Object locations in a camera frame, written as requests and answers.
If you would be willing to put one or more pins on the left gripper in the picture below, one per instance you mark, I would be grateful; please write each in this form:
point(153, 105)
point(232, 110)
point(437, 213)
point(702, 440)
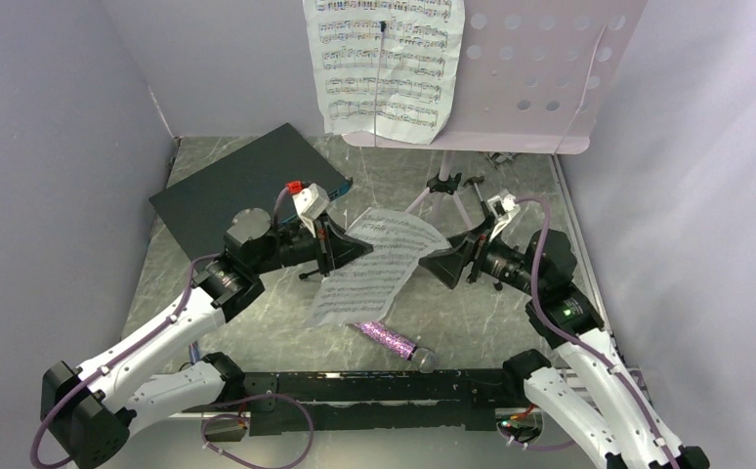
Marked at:
point(333, 247)

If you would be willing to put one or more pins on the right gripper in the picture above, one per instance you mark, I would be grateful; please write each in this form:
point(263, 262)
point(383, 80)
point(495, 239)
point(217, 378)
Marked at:
point(447, 264)

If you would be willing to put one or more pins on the sheet music page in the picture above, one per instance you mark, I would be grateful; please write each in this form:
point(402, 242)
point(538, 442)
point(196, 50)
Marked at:
point(365, 289)
point(385, 67)

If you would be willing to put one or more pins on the lilac perforated music stand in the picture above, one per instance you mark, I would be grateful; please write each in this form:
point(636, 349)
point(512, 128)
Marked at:
point(532, 76)

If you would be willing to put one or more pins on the sheet music top page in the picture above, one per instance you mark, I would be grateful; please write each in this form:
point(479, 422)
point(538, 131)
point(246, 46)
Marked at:
point(385, 67)

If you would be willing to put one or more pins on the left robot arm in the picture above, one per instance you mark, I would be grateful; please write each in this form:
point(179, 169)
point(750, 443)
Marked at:
point(92, 409)

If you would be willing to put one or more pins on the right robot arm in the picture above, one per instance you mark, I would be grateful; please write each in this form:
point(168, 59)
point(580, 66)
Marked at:
point(616, 426)

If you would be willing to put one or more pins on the purple glitter microphone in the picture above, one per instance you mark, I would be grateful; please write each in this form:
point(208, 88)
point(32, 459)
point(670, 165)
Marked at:
point(424, 359)

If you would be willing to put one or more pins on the red blue screwdriver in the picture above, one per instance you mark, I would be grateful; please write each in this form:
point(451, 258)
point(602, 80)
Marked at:
point(194, 354)

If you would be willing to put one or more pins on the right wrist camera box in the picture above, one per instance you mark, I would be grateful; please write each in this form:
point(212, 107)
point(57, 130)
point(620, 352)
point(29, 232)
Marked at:
point(503, 207)

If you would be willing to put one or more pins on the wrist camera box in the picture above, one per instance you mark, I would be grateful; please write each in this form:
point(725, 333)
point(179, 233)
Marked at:
point(310, 201)
point(503, 207)

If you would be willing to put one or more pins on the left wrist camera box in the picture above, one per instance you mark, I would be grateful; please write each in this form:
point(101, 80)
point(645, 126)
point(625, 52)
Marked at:
point(310, 201)

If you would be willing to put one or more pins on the black handled hammer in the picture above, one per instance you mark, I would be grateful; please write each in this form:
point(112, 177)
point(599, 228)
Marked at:
point(475, 182)

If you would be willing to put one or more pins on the black network switch box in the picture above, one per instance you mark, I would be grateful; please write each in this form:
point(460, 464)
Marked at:
point(198, 210)

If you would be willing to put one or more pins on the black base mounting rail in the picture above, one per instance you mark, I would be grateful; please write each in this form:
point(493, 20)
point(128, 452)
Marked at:
point(474, 399)

